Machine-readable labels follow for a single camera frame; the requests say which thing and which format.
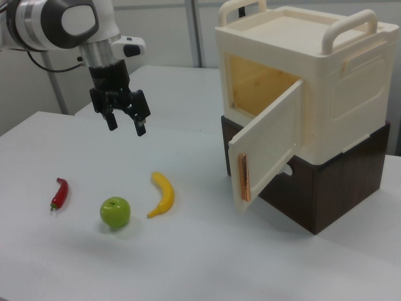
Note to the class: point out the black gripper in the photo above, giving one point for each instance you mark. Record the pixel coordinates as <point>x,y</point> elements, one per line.
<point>109,78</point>

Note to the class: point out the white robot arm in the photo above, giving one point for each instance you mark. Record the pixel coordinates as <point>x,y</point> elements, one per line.
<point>40,25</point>

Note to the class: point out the cream cabinet door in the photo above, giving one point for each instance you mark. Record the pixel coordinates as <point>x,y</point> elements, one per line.
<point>272,141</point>

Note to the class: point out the cream plastic cabinet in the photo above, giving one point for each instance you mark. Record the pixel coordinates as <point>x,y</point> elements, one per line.
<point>344,94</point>

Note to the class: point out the yellow banana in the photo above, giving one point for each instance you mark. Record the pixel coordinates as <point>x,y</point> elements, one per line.
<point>166,194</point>

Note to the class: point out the green apple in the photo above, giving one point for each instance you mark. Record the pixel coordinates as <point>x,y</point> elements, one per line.
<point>115,212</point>

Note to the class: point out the red chili pepper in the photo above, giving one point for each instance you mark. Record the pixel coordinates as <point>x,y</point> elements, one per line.
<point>61,194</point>

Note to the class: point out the white round knob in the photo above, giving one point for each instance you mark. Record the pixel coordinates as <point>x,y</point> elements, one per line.
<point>288,170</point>

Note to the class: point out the dark brown wooden box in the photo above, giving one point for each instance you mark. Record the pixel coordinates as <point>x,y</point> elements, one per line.
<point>344,188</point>

